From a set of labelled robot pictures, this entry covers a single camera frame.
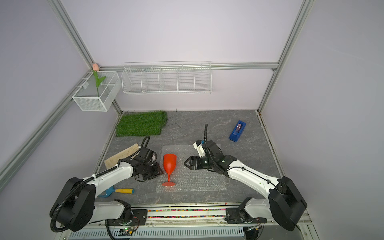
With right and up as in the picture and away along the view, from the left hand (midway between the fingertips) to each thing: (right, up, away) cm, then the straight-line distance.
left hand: (161, 174), depth 86 cm
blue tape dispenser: (+46, +21, +14) cm, 53 cm away
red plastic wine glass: (+4, +7, +3) cm, 9 cm away
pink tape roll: (+49, +27, +16) cm, 59 cm away
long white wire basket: (+1, +63, +22) cm, 67 cm away
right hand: (+16, +9, -7) cm, 20 cm away
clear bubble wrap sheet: (+23, -3, +1) cm, 23 cm away
